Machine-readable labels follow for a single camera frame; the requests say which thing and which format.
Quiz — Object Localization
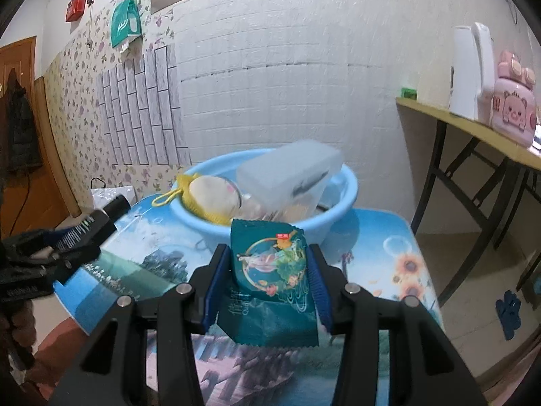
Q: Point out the black cosmetic tube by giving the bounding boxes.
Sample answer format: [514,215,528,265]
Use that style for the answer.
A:
[52,193,132,255]

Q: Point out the white rabbit plush yellow scarf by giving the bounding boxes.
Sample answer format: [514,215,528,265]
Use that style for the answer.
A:
[151,173,242,226]

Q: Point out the teal snack packet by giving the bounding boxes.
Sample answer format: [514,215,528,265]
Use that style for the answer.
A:
[217,219,318,348]

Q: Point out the translucent white plastic box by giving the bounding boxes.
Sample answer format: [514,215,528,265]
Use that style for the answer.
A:
[237,139,343,211]

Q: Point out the clear toothpick box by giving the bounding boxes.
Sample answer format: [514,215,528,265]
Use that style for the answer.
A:
[236,194,329,224]

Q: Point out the person's left hand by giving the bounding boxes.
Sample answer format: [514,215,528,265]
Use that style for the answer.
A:
[9,301,37,350]

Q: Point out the brown wooden door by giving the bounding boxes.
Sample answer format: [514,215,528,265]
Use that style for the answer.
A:
[1,37,81,238]

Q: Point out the white plastic shopping bag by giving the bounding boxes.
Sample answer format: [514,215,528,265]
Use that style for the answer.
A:
[90,177,137,208]

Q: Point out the dark hanging jacket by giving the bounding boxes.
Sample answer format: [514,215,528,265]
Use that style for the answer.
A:
[2,68,42,173]

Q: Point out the wooden side table black legs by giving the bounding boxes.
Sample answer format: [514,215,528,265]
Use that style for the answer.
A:
[395,96,541,307]

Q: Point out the green hanging bag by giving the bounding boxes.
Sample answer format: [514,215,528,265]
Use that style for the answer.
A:
[110,0,142,52]

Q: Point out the pink piggy appliance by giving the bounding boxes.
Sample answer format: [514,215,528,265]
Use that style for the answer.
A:
[491,50,536,148]

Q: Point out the small green box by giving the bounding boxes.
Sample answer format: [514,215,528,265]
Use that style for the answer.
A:
[401,87,417,100]

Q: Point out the white electric kettle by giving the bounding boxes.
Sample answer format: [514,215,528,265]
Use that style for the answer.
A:
[448,22,495,126]

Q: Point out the red wall box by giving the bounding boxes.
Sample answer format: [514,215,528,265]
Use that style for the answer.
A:
[65,0,86,23]

